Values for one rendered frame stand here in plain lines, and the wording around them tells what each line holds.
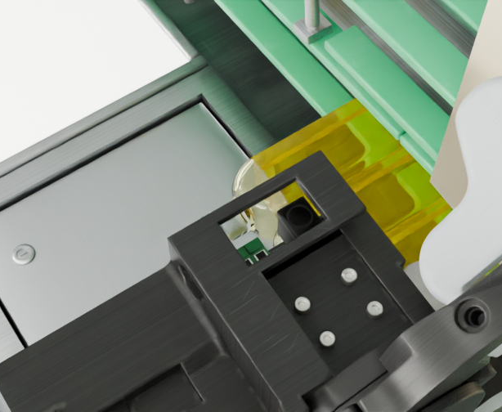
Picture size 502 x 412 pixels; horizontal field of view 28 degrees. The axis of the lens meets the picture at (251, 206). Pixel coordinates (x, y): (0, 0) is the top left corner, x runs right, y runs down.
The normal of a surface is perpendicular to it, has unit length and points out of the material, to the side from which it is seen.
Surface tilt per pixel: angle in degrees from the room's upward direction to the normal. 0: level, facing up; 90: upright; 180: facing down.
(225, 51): 90
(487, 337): 67
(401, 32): 90
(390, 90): 90
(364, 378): 75
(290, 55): 90
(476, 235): 59
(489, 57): 0
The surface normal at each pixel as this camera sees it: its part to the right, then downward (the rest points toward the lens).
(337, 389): -0.22, -0.32
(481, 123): -0.43, -0.15
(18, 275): -0.07, -0.56
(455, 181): -0.83, 0.49
